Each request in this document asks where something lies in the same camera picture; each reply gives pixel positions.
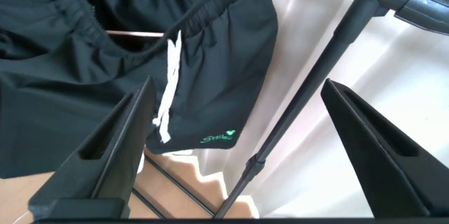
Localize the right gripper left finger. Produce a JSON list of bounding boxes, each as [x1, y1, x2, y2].
[[28, 75, 157, 220]]

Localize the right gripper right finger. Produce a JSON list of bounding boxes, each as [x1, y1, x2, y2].
[[320, 78, 449, 218]]

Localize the white printed T-shirt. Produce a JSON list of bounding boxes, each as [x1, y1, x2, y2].
[[135, 148, 194, 175]]

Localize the black clothes rack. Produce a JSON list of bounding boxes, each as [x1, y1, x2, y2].
[[131, 0, 449, 220]]

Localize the black garment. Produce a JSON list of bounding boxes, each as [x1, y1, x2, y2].
[[0, 0, 279, 180]]

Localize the beige curtain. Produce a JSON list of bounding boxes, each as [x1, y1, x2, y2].
[[173, 0, 449, 218]]

